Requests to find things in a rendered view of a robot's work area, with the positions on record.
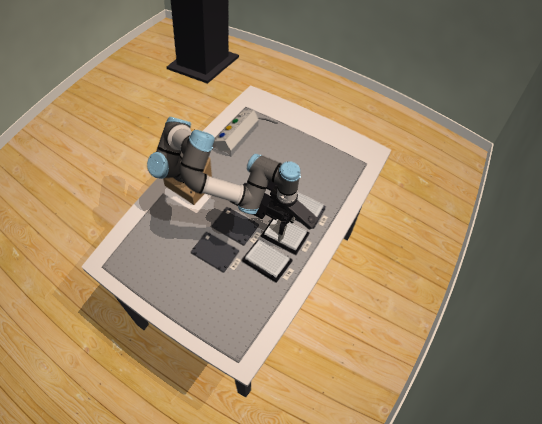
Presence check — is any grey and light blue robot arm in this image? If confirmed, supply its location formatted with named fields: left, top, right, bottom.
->
left=147, top=117, right=318, bottom=230

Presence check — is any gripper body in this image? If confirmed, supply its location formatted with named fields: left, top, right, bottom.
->
left=266, top=185, right=298, bottom=224

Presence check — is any white operator button panel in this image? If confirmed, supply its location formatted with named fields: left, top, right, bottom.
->
left=214, top=110, right=269, bottom=156

